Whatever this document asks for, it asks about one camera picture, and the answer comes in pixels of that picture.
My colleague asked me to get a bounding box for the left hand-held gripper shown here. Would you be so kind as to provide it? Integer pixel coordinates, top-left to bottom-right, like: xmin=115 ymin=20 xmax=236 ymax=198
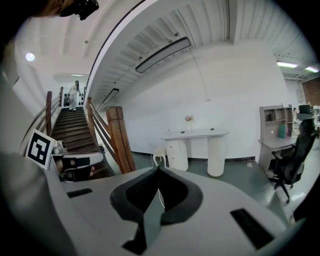
xmin=24 ymin=128 xmax=105 ymax=183

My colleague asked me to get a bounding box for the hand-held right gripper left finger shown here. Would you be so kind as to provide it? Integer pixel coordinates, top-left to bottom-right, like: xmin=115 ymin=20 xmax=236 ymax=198
xmin=44 ymin=165 xmax=160 ymax=256

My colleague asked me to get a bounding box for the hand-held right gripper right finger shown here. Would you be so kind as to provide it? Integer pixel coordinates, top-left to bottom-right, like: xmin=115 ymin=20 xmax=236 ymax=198
xmin=146 ymin=166 xmax=307 ymax=256

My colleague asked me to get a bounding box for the person's left hand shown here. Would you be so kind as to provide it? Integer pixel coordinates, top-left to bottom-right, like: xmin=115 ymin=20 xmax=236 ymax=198
xmin=55 ymin=158 xmax=96 ymax=180

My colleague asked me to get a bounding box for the dark wooden staircase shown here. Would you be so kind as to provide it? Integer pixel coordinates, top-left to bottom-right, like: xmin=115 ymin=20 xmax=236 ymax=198
xmin=50 ymin=106 xmax=116 ymax=180

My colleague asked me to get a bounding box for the person's grey top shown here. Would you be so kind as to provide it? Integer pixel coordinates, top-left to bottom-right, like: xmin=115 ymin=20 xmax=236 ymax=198
xmin=0 ymin=42 xmax=76 ymax=256

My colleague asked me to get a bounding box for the white console table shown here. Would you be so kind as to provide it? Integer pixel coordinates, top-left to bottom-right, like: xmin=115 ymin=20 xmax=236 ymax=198
xmin=159 ymin=127 xmax=231 ymax=179

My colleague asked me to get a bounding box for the white carved stool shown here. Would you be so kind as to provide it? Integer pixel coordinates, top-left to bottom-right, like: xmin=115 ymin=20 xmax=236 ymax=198
xmin=152 ymin=145 xmax=168 ymax=168

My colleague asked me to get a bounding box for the vase with pink flowers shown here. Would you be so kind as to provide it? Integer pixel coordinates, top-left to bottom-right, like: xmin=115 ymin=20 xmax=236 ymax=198
xmin=184 ymin=114 xmax=195 ymax=132

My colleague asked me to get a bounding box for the black office chair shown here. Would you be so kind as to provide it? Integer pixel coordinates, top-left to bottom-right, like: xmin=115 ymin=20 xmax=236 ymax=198
xmin=267 ymin=118 xmax=318 ymax=205

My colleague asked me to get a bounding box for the grey desk with hutch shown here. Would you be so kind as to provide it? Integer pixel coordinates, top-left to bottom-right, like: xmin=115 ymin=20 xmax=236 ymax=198
xmin=257 ymin=104 xmax=302 ymax=174

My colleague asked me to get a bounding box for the long black-rimmed ceiling lamp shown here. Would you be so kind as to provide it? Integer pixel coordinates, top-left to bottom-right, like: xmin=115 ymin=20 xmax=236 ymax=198
xmin=135 ymin=36 xmax=192 ymax=74
xmin=101 ymin=87 xmax=120 ymax=105

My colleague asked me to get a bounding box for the green folder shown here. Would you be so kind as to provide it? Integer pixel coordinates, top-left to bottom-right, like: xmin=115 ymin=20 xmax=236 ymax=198
xmin=278 ymin=123 xmax=288 ymax=140

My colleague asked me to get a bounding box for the wooden stair railing with post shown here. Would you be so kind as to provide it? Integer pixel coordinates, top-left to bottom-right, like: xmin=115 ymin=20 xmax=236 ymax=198
xmin=85 ymin=96 xmax=137 ymax=176

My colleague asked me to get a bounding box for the white wall cable conduit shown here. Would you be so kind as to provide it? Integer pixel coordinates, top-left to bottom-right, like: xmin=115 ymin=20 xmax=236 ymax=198
xmin=191 ymin=48 xmax=212 ymax=102

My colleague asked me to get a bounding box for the black head-worn camera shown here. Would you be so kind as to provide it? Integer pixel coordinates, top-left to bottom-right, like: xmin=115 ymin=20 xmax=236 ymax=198
xmin=58 ymin=0 xmax=100 ymax=21

